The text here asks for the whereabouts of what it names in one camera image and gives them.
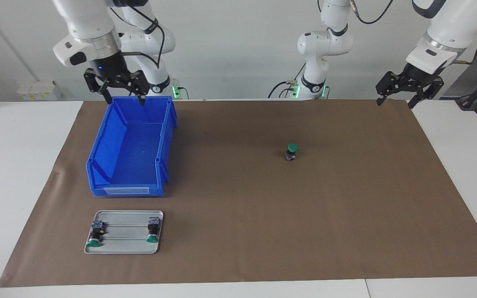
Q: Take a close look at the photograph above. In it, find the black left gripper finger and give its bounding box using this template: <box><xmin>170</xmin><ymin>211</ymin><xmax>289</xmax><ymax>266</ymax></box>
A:
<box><xmin>376</xmin><ymin>71</ymin><xmax>405</xmax><ymax>106</ymax></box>
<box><xmin>407</xmin><ymin>78</ymin><xmax>444</xmax><ymax>109</ymax></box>

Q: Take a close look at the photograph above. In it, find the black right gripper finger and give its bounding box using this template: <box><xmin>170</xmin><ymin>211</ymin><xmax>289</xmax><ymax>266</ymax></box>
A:
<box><xmin>84</xmin><ymin>70</ymin><xmax>113</xmax><ymax>104</ymax></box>
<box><xmin>125</xmin><ymin>71</ymin><xmax>149</xmax><ymax>106</ymax></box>

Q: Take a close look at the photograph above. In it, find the blue plastic storage bin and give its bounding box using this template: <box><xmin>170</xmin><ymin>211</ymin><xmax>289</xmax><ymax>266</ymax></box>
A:
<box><xmin>86</xmin><ymin>96</ymin><xmax>178</xmax><ymax>197</ymax></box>

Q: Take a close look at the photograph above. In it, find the silver metal tray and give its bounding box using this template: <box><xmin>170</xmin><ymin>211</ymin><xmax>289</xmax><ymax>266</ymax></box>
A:
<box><xmin>84</xmin><ymin>210</ymin><xmax>164</xmax><ymax>255</ymax></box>

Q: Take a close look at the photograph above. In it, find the brown paper table mat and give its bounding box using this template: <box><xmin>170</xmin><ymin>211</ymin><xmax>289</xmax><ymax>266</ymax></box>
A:
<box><xmin>0</xmin><ymin>99</ymin><xmax>477</xmax><ymax>288</ymax></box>

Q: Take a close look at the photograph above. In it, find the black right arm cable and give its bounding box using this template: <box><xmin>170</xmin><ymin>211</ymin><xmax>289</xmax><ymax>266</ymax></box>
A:
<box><xmin>108</xmin><ymin>0</ymin><xmax>164</xmax><ymax>69</ymax></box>

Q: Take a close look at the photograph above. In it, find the white wall socket box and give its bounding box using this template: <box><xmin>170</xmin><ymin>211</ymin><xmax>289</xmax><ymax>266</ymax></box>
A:
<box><xmin>17</xmin><ymin>80</ymin><xmax>62</xmax><ymax>101</ymax></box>

